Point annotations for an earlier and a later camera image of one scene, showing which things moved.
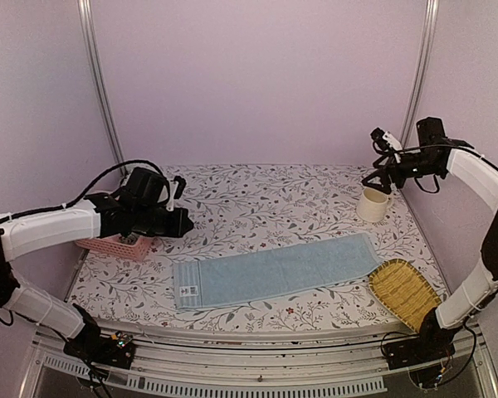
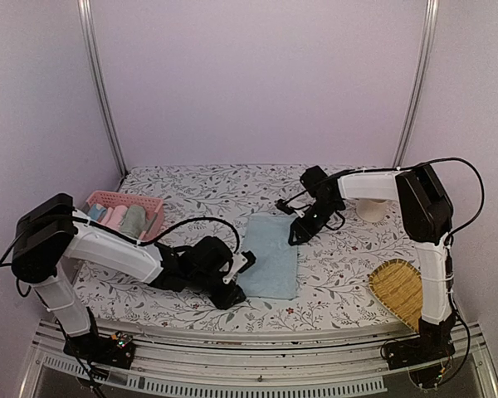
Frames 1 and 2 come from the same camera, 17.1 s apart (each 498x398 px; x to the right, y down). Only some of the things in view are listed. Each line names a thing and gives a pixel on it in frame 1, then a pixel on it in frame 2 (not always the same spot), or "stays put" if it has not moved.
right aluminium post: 429,28 stays put
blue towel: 214,281 -> 274,273
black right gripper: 393,168 -> 305,231
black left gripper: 183,215 -> 229,298
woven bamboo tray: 403,291 stays put
